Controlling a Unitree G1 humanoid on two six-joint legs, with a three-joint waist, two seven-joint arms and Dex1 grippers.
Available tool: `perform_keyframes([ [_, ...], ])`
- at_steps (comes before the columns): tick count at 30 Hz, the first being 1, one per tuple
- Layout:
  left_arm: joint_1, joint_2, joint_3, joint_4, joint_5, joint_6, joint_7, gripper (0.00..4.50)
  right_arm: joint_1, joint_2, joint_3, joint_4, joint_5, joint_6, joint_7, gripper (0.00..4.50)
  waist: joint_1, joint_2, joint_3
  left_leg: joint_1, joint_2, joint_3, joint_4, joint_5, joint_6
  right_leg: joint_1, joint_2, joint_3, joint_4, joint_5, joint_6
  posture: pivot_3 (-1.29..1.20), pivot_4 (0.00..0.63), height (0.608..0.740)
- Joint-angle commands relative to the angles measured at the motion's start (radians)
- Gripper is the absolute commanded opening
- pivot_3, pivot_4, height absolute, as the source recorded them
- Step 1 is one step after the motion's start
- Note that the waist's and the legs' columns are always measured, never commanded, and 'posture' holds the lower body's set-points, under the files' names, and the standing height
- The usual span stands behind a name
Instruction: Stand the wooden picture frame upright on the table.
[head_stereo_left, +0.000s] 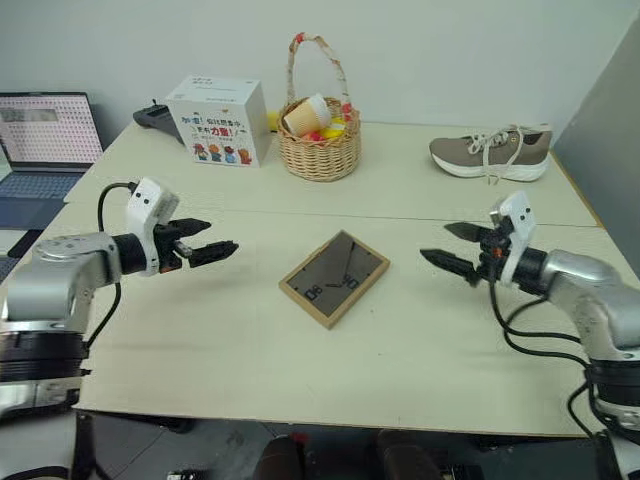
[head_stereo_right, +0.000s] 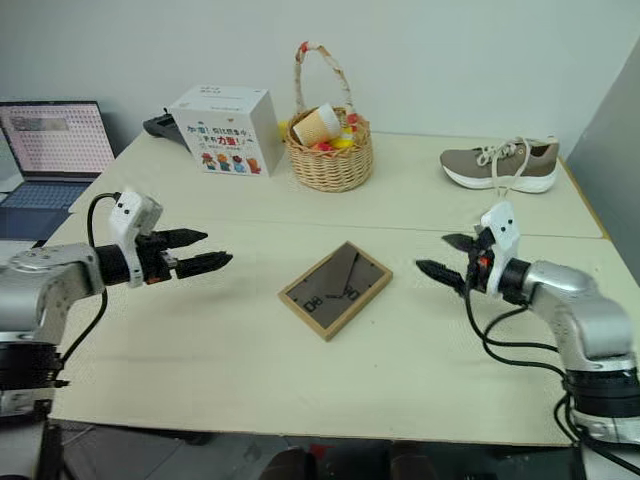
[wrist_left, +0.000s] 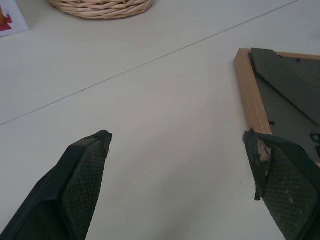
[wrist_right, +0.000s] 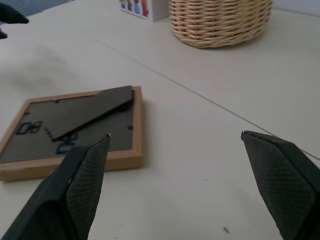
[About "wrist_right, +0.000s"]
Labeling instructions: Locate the wooden picture frame face down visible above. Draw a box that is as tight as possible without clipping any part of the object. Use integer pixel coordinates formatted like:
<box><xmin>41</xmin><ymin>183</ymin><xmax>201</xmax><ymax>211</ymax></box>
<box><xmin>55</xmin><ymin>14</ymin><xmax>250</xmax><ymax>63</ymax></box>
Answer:
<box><xmin>0</xmin><ymin>85</ymin><xmax>144</xmax><ymax>182</ymax></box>

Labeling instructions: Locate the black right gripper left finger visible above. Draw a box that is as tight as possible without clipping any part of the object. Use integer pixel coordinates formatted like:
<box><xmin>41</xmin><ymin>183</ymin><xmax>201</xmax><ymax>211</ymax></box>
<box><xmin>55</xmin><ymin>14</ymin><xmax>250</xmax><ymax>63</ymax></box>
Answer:
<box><xmin>0</xmin><ymin>133</ymin><xmax>112</xmax><ymax>240</ymax></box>

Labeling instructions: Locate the woven wicker basket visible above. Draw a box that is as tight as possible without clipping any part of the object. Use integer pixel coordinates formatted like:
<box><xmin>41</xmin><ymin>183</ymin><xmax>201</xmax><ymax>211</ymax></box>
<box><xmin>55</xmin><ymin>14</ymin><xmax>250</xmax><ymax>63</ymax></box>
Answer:
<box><xmin>168</xmin><ymin>0</ymin><xmax>274</xmax><ymax>49</ymax></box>

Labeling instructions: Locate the white box with cartoon print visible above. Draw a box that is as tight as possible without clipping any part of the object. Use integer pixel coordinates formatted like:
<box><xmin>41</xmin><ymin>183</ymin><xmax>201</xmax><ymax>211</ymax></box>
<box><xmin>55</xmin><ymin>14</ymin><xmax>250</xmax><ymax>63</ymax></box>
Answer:
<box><xmin>119</xmin><ymin>0</ymin><xmax>171</xmax><ymax>23</ymax></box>

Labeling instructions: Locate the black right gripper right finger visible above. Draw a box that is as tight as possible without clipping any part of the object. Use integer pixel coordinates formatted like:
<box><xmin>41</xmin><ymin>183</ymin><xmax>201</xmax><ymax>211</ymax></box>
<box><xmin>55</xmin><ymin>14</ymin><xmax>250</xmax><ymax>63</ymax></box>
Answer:
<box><xmin>240</xmin><ymin>130</ymin><xmax>320</xmax><ymax>240</ymax></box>

